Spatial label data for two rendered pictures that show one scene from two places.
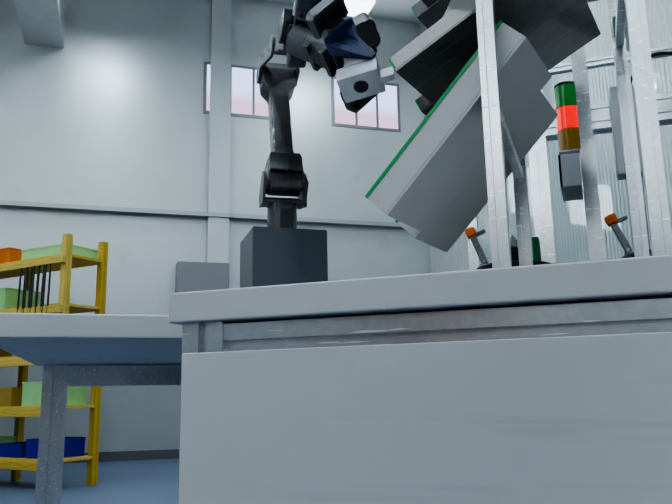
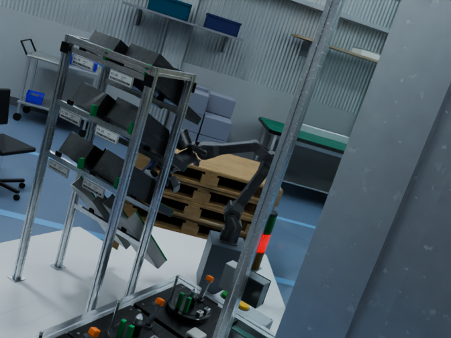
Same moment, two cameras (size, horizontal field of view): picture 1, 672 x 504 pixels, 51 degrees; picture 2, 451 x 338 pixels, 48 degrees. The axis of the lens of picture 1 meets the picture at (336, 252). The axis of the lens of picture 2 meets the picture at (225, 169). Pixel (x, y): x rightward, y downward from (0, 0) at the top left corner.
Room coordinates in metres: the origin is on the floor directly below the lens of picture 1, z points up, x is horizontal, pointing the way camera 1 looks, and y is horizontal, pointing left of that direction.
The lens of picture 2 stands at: (1.49, -1.72, 1.78)
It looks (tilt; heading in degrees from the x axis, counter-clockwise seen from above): 14 degrees down; 98
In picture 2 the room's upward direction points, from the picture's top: 18 degrees clockwise
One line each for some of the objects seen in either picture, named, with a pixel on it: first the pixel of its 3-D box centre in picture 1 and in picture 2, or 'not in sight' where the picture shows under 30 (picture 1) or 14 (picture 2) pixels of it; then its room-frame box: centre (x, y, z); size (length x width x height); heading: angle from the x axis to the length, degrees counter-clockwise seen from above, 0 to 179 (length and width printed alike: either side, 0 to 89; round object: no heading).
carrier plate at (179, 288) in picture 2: not in sight; (186, 313); (1.32, -0.33, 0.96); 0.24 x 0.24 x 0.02; 70
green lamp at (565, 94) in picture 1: (566, 98); not in sight; (1.46, -0.51, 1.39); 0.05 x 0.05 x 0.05
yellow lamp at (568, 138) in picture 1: (570, 142); not in sight; (1.46, -0.51, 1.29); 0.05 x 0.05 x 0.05
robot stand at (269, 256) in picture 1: (282, 287); (220, 263); (1.33, 0.10, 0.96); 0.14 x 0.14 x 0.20; 17
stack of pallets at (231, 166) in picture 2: not in sight; (194, 204); (0.77, 2.24, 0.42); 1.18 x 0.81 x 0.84; 15
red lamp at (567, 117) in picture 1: (568, 120); not in sight; (1.46, -0.51, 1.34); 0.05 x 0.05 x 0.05
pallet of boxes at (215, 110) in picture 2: not in sight; (198, 130); (0.07, 4.76, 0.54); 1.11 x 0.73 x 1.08; 104
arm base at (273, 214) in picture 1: (282, 220); (229, 233); (1.33, 0.10, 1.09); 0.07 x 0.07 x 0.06; 17
